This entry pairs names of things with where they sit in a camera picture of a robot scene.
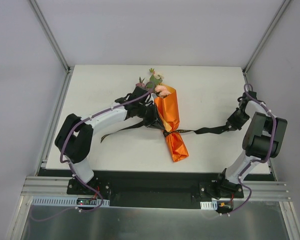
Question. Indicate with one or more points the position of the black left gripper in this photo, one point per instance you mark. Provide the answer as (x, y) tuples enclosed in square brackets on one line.
[(152, 115)]

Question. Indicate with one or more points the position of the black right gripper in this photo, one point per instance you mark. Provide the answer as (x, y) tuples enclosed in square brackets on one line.
[(233, 122)]

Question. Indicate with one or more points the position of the black ribbon with gold text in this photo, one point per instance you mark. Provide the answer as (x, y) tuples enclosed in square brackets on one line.
[(204, 130)]

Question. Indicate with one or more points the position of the orange wrapping paper sheet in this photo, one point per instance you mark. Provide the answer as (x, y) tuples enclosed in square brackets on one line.
[(169, 113)]

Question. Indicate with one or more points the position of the mauve fake rose stem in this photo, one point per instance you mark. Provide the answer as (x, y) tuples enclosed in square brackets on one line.
[(141, 83)]

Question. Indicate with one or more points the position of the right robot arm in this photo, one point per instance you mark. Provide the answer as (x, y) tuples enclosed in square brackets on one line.
[(263, 140)]

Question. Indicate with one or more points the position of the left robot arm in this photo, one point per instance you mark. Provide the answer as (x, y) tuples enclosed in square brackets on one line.
[(75, 136)]

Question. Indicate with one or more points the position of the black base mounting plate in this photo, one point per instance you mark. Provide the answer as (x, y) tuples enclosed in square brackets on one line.
[(170, 190)]

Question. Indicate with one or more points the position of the right aluminium frame post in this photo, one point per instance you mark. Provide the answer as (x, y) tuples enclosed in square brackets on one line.
[(285, 4)]

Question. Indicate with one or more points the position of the aluminium frame post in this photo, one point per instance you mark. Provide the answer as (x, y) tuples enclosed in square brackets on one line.
[(49, 34), (285, 4)]

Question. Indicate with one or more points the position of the right white slotted cable duct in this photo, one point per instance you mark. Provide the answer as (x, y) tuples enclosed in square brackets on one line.
[(214, 205)]

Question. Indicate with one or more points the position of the white slotted cable duct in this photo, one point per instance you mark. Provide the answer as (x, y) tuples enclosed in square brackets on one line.
[(214, 205), (58, 201)]

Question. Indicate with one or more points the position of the left white slotted cable duct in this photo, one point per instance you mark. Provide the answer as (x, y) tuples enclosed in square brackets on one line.
[(58, 201)]

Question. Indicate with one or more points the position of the left aluminium frame post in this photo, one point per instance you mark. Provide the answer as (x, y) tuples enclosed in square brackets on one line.
[(49, 34)]

